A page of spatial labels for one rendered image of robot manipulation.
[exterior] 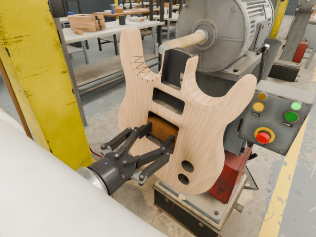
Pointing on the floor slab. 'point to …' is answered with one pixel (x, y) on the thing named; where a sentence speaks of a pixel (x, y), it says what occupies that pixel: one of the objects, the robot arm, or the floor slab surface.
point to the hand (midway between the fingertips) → (159, 133)
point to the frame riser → (165, 207)
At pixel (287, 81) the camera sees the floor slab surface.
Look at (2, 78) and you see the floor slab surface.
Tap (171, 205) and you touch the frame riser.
